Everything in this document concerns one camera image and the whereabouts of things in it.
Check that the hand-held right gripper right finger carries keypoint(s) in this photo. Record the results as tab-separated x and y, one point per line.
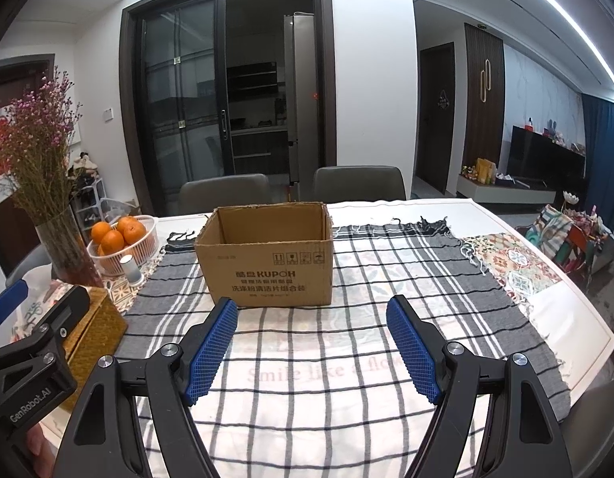
414	353

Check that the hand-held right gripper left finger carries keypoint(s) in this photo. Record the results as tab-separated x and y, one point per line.
212	353

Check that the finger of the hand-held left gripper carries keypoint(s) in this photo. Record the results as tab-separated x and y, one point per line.
63	308
8	299

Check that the brown cardboard box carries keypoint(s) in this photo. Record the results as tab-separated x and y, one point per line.
267	279

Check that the person's left hand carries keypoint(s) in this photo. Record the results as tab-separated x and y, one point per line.
39	443

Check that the white printed bag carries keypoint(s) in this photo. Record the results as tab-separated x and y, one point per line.
38	284

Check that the woven straw box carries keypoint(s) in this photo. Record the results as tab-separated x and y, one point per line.
100	328

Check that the dark entrance door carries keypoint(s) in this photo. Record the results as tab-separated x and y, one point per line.
11	241

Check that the glass vase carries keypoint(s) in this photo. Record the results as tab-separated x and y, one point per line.
68	249

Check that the white cylinder with silver top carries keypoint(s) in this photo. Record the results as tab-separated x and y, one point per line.
126	266

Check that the grey white plaid tablecloth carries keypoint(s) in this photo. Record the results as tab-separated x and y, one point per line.
337	358

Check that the orange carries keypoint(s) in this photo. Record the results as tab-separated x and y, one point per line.
133	230
112	242
100	231

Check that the white plastic fruit basket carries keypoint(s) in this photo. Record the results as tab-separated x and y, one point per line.
142	246

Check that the clear shoe rack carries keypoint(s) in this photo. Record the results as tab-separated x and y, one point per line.
88	199

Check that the dried pink flower bunch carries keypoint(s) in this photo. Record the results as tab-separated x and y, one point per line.
38	149

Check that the grey dining chair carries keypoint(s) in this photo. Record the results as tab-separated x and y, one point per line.
359	184
222	194

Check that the white television cabinet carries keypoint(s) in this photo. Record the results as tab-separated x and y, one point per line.
506	191

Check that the yellow paper bag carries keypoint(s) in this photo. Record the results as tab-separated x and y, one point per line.
485	170

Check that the dark room door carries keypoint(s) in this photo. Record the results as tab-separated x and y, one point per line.
436	149

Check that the dark sliding glass door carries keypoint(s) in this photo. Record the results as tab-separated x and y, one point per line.
187	109

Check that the black television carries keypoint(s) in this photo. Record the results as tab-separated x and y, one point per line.
546	157

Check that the door hanging ornament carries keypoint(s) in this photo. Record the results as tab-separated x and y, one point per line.
442	98

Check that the silver refrigerator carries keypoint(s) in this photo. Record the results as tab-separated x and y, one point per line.
299	99

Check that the blue curtain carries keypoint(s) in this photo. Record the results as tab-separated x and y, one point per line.
605	159

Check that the ceiling light strip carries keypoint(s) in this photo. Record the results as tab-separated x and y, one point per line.
561	15

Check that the white light switch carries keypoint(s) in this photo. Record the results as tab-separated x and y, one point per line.
108	114

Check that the wooden slat wall panel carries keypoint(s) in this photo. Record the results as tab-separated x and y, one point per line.
473	109

